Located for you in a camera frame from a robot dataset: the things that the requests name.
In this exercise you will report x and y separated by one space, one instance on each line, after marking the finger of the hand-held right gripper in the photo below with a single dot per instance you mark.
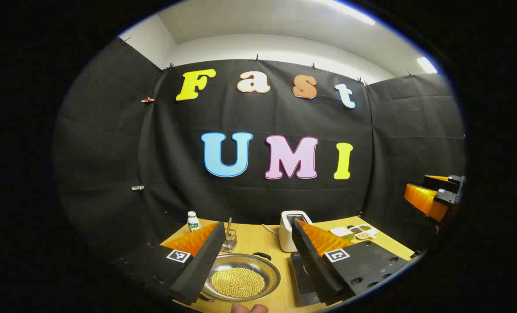
446 198
451 180

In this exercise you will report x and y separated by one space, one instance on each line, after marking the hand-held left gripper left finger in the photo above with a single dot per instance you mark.
197 274

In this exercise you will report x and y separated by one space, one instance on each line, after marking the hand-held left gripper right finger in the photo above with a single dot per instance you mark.
317 269

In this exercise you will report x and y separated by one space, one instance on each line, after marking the black induction cooktop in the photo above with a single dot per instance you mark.
302 282

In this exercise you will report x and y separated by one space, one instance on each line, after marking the pile of yellow soybeans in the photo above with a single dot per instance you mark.
238 282

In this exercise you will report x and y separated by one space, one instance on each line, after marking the white toaster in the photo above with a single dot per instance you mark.
286 237

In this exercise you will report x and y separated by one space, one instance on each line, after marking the white drink bottle green label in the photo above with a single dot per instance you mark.
193 224

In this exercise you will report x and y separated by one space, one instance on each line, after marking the white divided dish of grains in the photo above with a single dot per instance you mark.
363 231

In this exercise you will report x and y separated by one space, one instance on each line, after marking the ceiling light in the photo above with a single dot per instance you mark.
427 65

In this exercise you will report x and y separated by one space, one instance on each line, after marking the black backdrop cloth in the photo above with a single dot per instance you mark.
175 152

